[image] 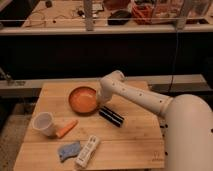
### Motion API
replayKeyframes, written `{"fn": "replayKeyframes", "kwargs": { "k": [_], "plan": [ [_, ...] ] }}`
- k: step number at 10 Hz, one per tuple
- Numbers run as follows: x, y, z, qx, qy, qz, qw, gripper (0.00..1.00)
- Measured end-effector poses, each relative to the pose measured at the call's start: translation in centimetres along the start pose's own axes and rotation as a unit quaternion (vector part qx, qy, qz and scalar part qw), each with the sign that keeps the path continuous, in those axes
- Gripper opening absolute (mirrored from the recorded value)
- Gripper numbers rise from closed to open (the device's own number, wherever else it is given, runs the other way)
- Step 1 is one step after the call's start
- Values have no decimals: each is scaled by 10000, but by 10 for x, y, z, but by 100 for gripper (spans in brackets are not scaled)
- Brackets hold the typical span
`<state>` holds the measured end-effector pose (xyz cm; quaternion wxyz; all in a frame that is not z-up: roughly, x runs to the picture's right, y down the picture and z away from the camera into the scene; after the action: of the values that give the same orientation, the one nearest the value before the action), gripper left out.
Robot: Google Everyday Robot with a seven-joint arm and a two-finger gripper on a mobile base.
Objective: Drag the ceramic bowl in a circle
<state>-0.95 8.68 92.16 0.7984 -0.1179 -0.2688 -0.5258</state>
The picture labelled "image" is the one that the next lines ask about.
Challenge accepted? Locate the orange ceramic bowl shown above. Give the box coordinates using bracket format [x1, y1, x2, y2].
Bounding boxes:
[68, 86, 98, 114]

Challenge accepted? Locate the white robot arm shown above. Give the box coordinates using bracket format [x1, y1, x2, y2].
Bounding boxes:
[97, 70, 213, 171]

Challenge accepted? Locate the black rectangular box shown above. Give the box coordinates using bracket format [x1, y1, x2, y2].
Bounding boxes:
[99, 106, 124, 127]

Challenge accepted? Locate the white remote controller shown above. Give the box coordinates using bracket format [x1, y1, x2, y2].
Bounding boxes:
[75, 135, 100, 168]

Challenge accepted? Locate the orange carrot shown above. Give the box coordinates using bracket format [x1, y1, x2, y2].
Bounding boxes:
[56, 120, 78, 138]

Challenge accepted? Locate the black computer mouse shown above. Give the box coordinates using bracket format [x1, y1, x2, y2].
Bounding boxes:
[107, 10, 131, 25]

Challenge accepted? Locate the white plastic cup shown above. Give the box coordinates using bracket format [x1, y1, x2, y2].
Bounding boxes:
[32, 112, 56, 137]

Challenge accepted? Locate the orange basket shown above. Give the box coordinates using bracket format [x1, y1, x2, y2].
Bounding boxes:
[132, 4, 153, 25]

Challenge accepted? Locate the black hanging cable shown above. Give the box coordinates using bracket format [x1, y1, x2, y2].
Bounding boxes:
[167, 19, 180, 93]

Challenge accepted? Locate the grey metal post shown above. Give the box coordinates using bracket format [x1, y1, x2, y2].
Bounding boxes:
[83, 0, 94, 31]

